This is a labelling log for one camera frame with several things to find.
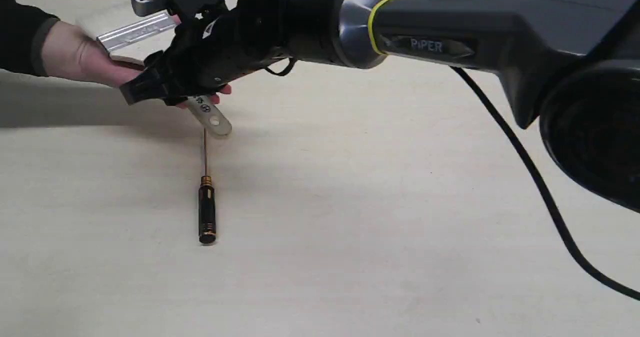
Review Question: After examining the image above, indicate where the forearm with dark sleeve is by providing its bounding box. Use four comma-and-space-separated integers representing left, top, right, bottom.
0, 0, 60, 77

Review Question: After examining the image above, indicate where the open human hand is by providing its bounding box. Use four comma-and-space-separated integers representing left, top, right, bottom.
40, 21, 143, 89

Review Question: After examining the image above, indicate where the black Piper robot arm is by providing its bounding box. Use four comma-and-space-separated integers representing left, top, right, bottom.
120, 0, 639, 212

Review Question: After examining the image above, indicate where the black gold handled screwdriver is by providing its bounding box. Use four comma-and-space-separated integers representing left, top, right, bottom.
198, 129, 217, 245

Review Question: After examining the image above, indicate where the wide wooden paint brush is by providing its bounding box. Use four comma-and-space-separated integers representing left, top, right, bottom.
81, 10, 233, 139

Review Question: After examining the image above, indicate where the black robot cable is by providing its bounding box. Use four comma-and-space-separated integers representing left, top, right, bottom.
450, 66, 640, 302

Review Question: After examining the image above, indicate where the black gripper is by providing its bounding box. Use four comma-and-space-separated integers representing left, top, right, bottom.
119, 0, 298, 107

